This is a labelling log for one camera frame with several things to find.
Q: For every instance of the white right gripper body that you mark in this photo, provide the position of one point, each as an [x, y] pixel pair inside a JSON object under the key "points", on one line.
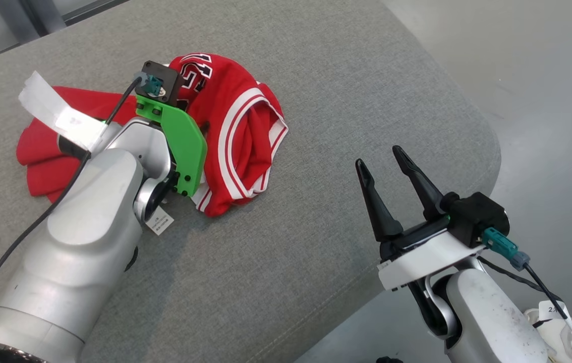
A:
{"points": [[427, 257]]}

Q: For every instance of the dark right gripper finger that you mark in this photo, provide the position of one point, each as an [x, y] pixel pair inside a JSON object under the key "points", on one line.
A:
{"points": [[424, 191], [379, 212]]}

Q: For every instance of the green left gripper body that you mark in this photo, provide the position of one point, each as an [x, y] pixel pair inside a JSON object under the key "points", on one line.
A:
{"points": [[185, 146]]}

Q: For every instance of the red basketball jersey white trim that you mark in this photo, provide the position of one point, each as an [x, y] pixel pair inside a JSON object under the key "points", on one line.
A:
{"points": [[245, 131]]}

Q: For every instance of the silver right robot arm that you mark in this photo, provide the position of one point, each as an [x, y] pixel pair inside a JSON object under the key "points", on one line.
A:
{"points": [[493, 322]]}

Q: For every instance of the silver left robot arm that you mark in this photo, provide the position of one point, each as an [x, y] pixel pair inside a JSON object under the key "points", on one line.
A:
{"points": [[89, 227]]}

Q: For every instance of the white tape flag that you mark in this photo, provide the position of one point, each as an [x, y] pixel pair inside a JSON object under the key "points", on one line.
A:
{"points": [[59, 113]]}

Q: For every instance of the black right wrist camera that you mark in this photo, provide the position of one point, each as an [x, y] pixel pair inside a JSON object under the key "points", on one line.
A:
{"points": [[477, 214]]}

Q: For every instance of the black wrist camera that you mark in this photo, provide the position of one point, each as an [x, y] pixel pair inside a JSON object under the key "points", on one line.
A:
{"points": [[162, 75], [477, 214]]}

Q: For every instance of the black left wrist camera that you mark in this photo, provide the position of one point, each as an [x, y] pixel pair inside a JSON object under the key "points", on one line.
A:
{"points": [[162, 75]]}

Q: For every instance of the grey metal post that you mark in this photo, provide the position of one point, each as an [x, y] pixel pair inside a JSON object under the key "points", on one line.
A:
{"points": [[46, 10], [13, 15]]}

